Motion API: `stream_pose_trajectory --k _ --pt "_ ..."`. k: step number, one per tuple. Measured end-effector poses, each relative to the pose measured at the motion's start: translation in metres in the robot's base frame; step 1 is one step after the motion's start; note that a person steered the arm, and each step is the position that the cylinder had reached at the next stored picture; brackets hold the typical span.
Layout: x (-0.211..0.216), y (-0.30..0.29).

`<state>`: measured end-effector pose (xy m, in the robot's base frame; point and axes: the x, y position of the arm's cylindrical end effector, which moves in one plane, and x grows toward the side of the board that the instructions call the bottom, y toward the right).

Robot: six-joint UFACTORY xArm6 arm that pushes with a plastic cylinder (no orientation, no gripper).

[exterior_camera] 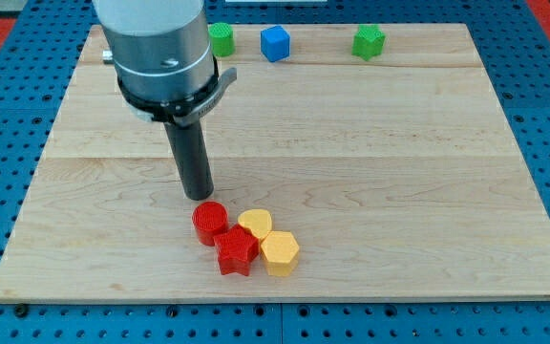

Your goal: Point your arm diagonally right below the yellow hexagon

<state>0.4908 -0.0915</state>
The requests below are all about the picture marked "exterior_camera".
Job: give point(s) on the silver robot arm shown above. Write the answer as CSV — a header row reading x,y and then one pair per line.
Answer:
x,y
163,58

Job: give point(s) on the yellow hexagon block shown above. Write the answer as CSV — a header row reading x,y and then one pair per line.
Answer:
x,y
280,252

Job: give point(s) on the yellow heart block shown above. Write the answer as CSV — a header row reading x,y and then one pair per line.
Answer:
x,y
258,222

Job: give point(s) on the red cylinder block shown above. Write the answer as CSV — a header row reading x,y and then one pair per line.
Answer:
x,y
210,219

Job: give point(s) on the red star block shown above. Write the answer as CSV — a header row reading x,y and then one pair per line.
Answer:
x,y
236,250

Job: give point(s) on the dark cylindrical pointer tool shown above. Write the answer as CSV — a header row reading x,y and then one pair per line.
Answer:
x,y
188,148

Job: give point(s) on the wooden board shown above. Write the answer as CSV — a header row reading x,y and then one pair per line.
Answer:
x,y
399,177

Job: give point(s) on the blue cube block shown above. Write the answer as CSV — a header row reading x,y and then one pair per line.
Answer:
x,y
275,43

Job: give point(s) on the green cylinder block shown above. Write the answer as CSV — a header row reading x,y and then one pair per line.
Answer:
x,y
222,39

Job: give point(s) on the green star block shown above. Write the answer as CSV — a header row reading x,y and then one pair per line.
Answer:
x,y
368,41

